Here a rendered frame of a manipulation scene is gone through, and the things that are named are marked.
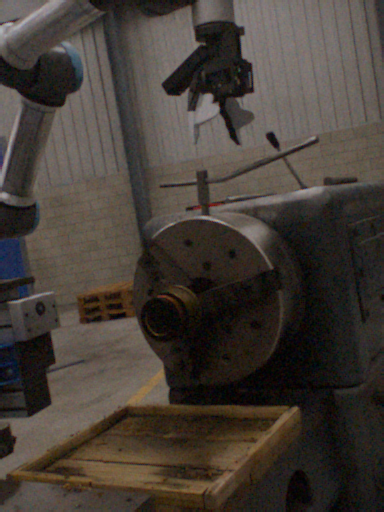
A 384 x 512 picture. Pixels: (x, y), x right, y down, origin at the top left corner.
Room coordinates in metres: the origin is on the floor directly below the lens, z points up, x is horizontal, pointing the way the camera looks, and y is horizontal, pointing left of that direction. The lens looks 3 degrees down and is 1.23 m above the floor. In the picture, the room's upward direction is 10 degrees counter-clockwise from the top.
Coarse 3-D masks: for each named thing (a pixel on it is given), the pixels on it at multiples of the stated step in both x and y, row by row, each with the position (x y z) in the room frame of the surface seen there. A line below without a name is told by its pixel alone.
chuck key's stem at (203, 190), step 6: (198, 174) 1.11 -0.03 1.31; (204, 174) 1.11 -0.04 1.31; (198, 180) 1.11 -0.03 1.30; (198, 186) 1.11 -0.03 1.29; (204, 186) 1.11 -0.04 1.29; (198, 192) 1.11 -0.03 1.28; (204, 192) 1.11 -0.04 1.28; (198, 198) 1.11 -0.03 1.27; (204, 198) 1.11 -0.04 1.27; (204, 204) 1.11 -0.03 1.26; (204, 210) 1.11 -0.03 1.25
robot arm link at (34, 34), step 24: (48, 0) 1.12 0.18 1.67; (72, 0) 1.07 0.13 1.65; (96, 0) 1.05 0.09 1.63; (120, 0) 1.04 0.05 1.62; (144, 0) 1.07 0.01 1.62; (24, 24) 1.16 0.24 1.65; (48, 24) 1.12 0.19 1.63; (72, 24) 1.11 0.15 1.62; (0, 48) 1.21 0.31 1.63; (24, 48) 1.19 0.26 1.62; (48, 48) 1.19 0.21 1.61; (0, 72) 1.26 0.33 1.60; (24, 72) 1.28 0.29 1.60
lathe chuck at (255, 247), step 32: (192, 224) 1.08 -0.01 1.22; (224, 224) 1.05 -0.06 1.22; (256, 224) 1.11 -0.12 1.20; (192, 256) 1.09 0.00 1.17; (224, 256) 1.06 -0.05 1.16; (256, 256) 1.03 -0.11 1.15; (288, 288) 1.04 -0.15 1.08; (224, 320) 1.07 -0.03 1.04; (256, 320) 1.04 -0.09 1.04; (288, 320) 1.04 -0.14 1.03; (160, 352) 1.15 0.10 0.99; (224, 352) 1.07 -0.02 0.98; (256, 352) 1.04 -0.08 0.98; (224, 384) 1.08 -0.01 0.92
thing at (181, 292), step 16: (176, 288) 1.01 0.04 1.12; (160, 304) 0.96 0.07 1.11; (176, 304) 0.96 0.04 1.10; (192, 304) 0.99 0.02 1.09; (144, 320) 0.98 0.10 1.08; (160, 320) 1.02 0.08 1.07; (176, 320) 0.95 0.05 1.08; (192, 320) 0.98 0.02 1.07; (160, 336) 0.97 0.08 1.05; (176, 336) 0.96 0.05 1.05
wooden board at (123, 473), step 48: (96, 432) 1.04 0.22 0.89; (144, 432) 1.01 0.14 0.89; (192, 432) 0.97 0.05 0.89; (240, 432) 0.94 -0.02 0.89; (288, 432) 0.91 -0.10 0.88; (48, 480) 0.84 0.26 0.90; (96, 480) 0.80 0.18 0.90; (144, 480) 0.82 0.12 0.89; (192, 480) 0.79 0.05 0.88; (240, 480) 0.76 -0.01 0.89
